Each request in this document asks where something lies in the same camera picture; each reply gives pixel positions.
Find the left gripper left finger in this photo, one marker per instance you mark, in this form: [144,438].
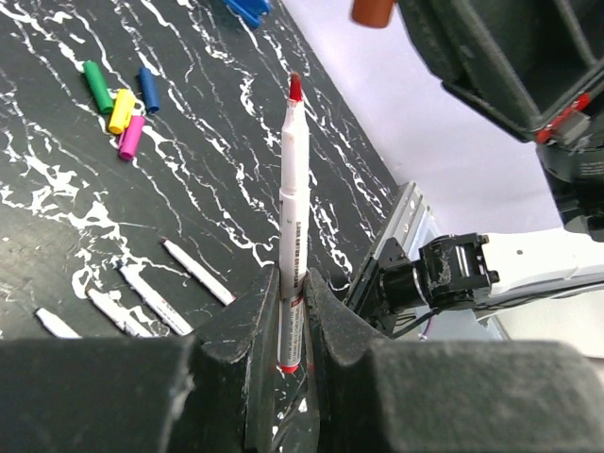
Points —
[210,391]

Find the pink marker pen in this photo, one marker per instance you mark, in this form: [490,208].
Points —
[199,272]

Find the green marker pen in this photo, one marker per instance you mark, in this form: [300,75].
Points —
[56,326]

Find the yellow pen cap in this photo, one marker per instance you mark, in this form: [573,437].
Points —
[122,111]

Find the blue marker pen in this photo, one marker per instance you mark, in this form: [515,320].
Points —
[156,302]

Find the brown pen cap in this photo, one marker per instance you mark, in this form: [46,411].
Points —
[372,13]

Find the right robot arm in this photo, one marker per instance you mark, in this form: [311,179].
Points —
[534,69]

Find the blue plastic clip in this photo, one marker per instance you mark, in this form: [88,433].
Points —
[251,11]

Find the blue pen cap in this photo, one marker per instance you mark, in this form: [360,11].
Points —
[149,89]

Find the pink pen cap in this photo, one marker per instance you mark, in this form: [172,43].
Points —
[129,140]

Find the yellow marker pen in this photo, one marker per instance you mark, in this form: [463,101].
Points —
[118,315]

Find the green pen cap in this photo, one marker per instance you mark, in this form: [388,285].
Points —
[98,86]

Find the red marker pen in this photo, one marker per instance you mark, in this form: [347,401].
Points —
[294,215]

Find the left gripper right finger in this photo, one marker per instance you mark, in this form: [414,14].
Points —
[376,394]

